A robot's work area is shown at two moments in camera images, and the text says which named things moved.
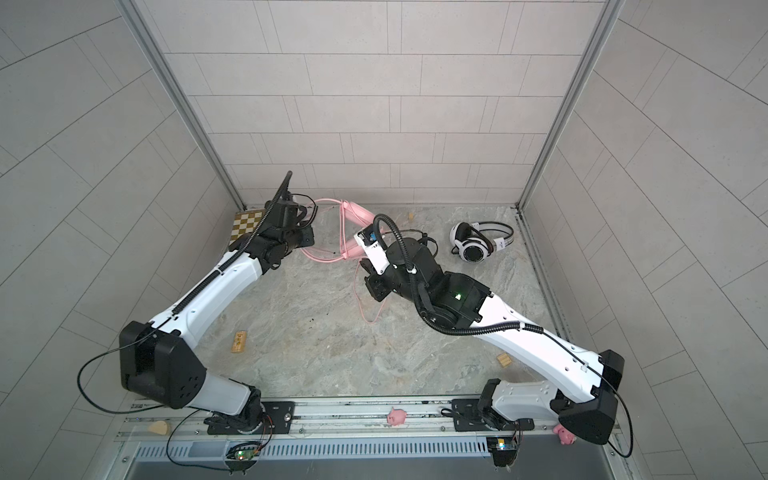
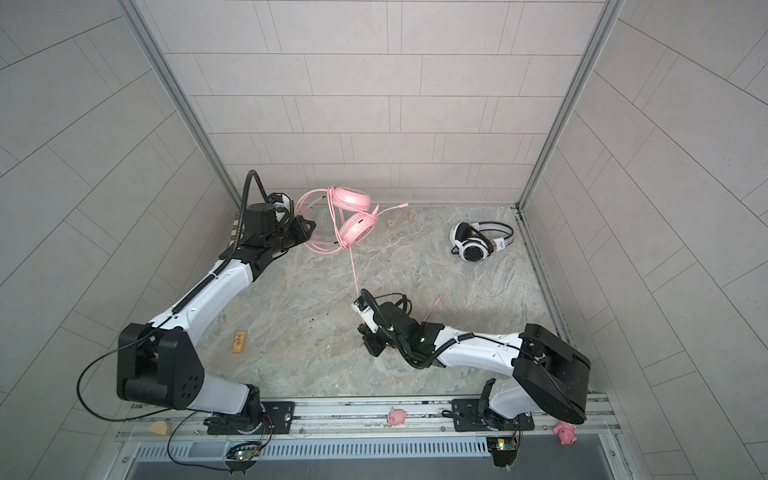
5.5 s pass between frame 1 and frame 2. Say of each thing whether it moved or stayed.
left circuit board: stayed
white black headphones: stayed
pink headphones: moved
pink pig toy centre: stayed
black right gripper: moved
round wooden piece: stayed
